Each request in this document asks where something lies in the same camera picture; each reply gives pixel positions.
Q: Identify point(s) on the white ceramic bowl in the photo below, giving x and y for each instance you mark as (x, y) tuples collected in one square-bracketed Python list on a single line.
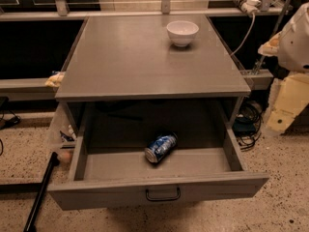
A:
[(182, 33)]

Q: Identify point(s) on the blue pepsi can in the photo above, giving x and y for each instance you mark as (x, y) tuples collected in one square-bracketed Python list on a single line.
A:
[(160, 147)]

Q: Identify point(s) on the metal frame rail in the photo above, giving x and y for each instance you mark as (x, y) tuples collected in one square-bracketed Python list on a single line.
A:
[(39, 16)]

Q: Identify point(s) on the yellow crumpled snack bag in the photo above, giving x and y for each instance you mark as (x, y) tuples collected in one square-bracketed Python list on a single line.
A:
[(55, 80)]

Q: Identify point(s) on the black drawer handle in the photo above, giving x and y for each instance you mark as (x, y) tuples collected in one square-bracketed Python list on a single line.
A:
[(163, 195)]

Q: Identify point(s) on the clear plastic bag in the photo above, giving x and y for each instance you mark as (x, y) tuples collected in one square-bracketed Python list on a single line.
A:
[(62, 133)]

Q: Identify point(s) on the black pole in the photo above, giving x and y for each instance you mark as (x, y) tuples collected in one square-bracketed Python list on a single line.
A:
[(30, 223)]

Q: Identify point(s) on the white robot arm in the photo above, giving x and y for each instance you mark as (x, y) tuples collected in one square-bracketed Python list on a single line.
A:
[(290, 46)]

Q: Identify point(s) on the grey open top drawer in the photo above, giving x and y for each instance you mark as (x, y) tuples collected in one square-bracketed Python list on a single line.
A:
[(109, 167)]

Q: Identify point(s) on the grey cabinet counter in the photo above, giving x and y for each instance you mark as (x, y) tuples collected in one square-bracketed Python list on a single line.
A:
[(132, 58)]

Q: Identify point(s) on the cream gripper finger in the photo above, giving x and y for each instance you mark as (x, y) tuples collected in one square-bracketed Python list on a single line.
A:
[(287, 99)]

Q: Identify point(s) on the white power strip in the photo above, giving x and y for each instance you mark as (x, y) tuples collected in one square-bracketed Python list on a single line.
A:
[(249, 7)]

